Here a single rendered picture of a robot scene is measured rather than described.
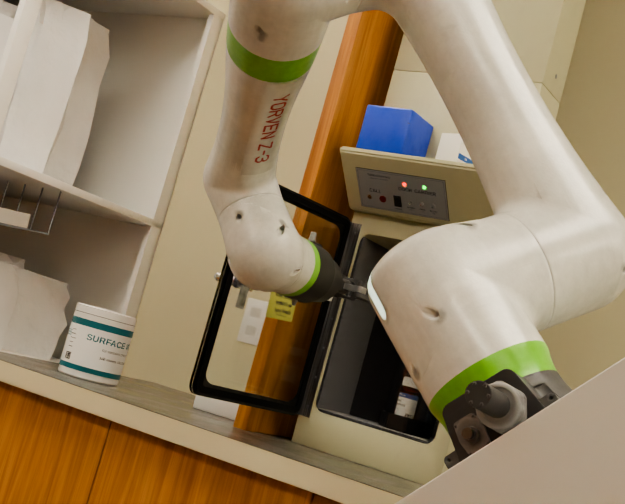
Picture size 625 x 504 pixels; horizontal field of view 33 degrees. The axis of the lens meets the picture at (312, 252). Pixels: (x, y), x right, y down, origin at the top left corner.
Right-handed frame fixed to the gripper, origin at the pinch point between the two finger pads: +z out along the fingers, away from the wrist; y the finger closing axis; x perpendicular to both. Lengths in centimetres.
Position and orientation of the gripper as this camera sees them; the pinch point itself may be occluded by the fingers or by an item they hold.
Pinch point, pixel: (363, 299)
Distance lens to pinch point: 179.8
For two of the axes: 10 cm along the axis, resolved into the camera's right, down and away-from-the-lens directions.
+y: -8.5, -1.8, 4.9
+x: -2.7, 9.6, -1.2
